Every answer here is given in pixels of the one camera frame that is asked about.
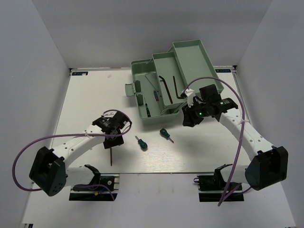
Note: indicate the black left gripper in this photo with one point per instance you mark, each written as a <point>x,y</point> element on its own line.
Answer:
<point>108,144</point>

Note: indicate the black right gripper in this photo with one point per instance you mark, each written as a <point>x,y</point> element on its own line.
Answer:
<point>189,119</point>

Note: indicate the brown hex key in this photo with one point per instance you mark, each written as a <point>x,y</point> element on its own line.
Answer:
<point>111,157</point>
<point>176,91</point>
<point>167,89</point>

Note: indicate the green stubby phillips screwdriver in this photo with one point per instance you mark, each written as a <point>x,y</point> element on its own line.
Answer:
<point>166,135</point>

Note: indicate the black green precision screwdriver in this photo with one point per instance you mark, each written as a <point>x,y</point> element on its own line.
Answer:
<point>147,108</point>

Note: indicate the blue handled screwdriver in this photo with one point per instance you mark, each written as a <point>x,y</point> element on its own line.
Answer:
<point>156,96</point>

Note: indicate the green toolbox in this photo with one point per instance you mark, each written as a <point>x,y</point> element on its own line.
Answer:
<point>188,61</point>

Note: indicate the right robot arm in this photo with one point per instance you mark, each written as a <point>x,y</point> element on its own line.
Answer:
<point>268,164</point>

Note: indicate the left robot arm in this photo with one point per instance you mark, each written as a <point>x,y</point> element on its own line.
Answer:
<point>51,169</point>

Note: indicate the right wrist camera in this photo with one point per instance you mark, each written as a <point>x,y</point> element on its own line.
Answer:
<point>189,94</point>

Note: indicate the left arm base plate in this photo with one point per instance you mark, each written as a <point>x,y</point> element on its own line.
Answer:
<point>104,189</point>

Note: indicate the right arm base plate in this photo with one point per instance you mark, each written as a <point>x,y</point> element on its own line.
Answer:
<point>210,191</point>

